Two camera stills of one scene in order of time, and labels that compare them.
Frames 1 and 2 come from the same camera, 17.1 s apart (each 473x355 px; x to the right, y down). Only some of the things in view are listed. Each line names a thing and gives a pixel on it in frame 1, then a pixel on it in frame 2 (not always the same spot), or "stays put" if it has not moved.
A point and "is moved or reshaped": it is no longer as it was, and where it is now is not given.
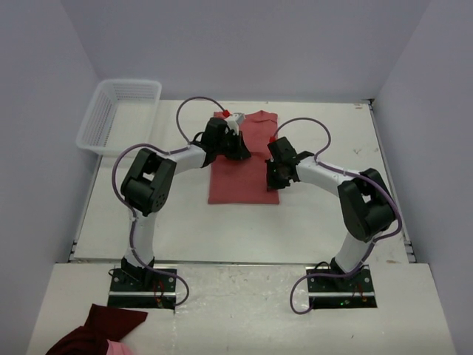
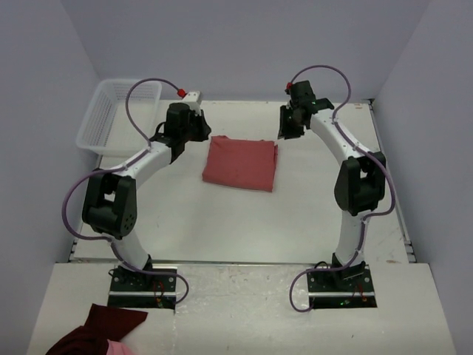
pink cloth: x=117 y=348 stays put
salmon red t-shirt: x=244 y=181 is moved or reshaped
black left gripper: x=239 y=151 → x=204 y=129
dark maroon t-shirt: x=104 y=324 stays put
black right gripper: x=272 y=183 → x=285 y=132
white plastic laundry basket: x=120 y=113 stays put
